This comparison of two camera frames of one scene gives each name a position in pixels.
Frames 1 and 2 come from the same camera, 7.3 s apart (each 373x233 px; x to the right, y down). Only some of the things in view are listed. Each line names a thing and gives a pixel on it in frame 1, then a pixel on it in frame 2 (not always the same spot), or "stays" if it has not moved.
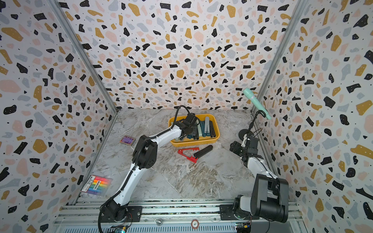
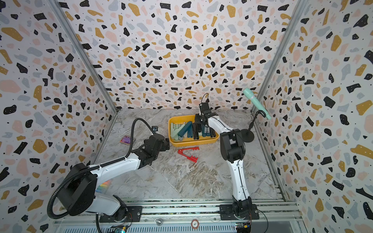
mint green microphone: x=248 y=92 stays
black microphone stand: x=243 y=132 stays
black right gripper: x=237 y=147 to x=198 y=118
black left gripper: x=196 y=128 to x=166 y=146
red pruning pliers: x=192 y=158 stays
